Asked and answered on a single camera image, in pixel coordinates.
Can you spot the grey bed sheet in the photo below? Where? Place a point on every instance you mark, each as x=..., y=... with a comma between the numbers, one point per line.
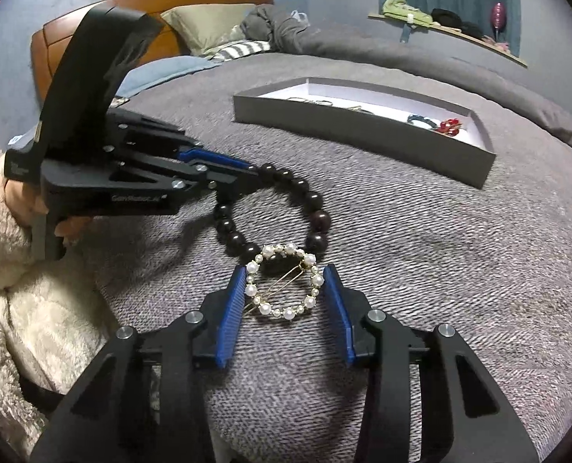
x=459, y=251

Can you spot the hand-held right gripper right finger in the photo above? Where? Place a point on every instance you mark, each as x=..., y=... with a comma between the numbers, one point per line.
x=338, y=308

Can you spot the round pearl hair clip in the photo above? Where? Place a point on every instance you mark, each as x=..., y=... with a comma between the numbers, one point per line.
x=252, y=291

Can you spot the green cloth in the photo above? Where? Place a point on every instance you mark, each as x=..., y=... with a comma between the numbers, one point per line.
x=404, y=9

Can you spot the wooden headboard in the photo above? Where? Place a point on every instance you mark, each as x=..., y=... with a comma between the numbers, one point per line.
x=170, y=5

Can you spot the grey jewelry tray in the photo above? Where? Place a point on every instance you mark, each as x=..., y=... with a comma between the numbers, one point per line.
x=363, y=135

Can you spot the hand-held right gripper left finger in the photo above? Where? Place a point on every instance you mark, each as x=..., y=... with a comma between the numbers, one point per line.
x=230, y=308

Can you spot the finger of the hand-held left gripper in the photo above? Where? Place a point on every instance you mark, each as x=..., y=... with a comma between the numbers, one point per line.
x=204, y=177
x=208, y=156

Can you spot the striped pillow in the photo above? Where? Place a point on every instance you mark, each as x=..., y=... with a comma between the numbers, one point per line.
x=242, y=49

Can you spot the wooden window sill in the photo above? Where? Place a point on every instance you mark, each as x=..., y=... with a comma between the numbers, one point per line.
x=459, y=33

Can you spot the black clothes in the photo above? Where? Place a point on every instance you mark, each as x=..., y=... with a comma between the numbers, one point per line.
x=454, y=21

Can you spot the maroon vase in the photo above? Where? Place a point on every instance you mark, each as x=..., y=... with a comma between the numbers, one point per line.
x=498, y=14

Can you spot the pink cloth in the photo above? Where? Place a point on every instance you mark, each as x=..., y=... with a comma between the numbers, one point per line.
x=498, y=44

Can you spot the beige pillow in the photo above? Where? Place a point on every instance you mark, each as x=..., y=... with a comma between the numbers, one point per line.
x=204, y=24

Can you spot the blue pillow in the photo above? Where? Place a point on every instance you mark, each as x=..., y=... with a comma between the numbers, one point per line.
x=165, y=72

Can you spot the person's left forearm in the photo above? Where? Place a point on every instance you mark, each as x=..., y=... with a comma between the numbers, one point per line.
x=25, y=308

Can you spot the white plastic bag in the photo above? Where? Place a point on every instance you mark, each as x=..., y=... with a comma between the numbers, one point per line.
x=299, y=15

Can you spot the person's left hand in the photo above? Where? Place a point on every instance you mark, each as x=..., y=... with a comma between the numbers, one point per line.
x=23, y=202

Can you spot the silver bangle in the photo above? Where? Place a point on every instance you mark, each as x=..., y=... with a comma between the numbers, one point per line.
x=298, y=100

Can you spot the grey duvet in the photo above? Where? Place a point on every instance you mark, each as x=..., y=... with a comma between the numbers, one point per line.
x=411, y=62

